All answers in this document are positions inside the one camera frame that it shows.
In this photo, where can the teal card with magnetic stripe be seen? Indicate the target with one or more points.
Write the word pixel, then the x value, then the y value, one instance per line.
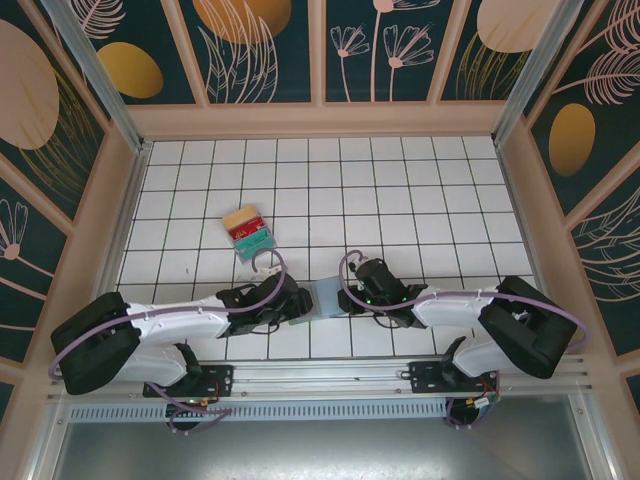
pixel 255 247

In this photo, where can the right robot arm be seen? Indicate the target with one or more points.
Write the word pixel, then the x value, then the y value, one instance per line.
pixel 530 325

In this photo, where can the aluminium corner post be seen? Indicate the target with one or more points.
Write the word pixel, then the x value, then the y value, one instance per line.
pixel 535 60
pixel 95 75

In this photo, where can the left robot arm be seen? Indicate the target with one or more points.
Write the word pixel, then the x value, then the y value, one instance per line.
pixel 170 320

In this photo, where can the gold VIP card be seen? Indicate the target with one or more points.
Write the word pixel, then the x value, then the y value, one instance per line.
pixel 240 217

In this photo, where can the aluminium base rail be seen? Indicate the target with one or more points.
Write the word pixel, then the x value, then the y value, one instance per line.
pixel 325 377

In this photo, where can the grey metal sheet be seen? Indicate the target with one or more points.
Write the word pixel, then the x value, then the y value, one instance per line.
pixel 325 452

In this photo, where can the red VIP card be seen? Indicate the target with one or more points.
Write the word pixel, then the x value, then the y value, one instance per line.
pixel 246 229

